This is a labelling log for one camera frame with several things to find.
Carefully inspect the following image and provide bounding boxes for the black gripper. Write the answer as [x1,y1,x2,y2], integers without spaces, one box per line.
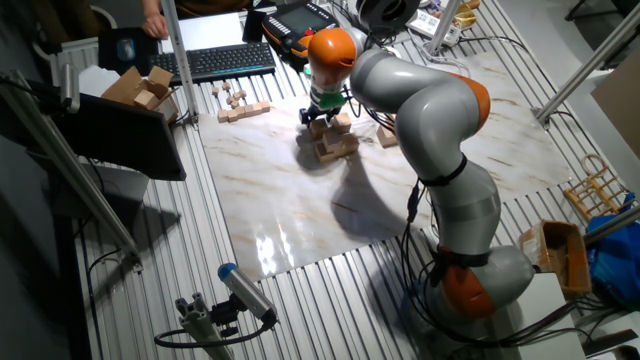
[299,105,337,126]

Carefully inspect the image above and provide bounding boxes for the small cardboard box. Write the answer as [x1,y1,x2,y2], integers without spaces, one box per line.
[101,65,180,124]

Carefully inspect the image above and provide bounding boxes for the person right hand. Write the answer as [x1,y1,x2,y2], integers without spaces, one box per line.
[141,12,170,40]

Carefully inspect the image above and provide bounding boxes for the marble pattern mat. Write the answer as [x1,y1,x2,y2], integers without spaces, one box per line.
[198,49,574,282]

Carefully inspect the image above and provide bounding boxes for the black orange teach pendant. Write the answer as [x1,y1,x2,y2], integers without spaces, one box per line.
[260,1,341,61]

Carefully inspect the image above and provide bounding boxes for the black keyboard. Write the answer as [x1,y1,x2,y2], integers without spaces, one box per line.
[148,42,277,86]

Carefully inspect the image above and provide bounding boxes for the black phone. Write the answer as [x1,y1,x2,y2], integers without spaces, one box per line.
[242,8,269,44]

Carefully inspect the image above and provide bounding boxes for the black round spool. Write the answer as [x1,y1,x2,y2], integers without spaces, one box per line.
[355,0,422,39]

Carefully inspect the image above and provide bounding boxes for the white power strip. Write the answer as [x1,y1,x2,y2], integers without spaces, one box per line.
[405,8,461,47]

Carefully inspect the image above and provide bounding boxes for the person torso brown shirt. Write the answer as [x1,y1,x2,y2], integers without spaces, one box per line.
[172,0,251,19]

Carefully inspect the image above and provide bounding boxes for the gold packet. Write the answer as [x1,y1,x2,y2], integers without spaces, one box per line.
[452,0,481,30]

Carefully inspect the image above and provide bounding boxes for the black monitor panel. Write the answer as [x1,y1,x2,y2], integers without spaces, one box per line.
[47,92,188,182]

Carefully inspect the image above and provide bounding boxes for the grey computer mouse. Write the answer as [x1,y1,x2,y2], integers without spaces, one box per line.
[116,38,137,62]

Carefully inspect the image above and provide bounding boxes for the black mouse pad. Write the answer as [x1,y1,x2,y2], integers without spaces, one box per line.
[97,27,160,76]

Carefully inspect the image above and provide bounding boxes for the white plastic container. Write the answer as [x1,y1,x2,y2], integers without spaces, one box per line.
[77,64,121,99]

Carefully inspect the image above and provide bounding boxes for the short aluminium profile stub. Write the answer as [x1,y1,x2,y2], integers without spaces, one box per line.
[174,292,236,360]

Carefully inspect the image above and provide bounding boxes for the white ribbed tray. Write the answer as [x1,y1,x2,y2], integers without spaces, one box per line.
[49,38,101,76]

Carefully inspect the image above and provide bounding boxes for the cardboard box with orange tape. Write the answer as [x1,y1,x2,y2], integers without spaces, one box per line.
[518,219,594,300]

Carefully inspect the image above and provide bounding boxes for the wooden rack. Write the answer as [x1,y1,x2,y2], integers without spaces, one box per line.
[563,153,637,224]

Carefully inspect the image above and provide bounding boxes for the blue bag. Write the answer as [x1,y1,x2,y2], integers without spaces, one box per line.
[585,192,640,307]

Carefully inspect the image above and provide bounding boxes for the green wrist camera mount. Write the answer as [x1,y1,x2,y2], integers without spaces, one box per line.
[303,67,347,111]

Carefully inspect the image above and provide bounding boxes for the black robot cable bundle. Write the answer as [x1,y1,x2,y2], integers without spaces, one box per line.
[344,84,594,351]

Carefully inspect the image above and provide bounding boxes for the aluminium frame post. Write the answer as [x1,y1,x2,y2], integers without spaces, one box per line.
[427,0,464,56]
[159,0,200,125]

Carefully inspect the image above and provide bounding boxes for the grey camera with blue end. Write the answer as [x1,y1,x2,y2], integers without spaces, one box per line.
[217,262,279,324]

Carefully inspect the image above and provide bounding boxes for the black camera clamp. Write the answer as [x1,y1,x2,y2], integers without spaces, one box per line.
[209,294,242,339]

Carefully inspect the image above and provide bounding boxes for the black camera cable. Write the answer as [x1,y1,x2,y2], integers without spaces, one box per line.
[153,312,279,350]

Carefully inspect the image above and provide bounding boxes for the grey camera on beam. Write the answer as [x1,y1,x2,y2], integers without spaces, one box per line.
[59,62,81,115]

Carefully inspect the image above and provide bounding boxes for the aluminium frame beam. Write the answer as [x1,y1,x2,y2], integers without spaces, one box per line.
[582,204,640,247]
[0,69,145,274]
[532,2,640,129]

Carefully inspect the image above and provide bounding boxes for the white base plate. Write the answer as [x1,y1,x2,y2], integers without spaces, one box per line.
[489,272,589,360]

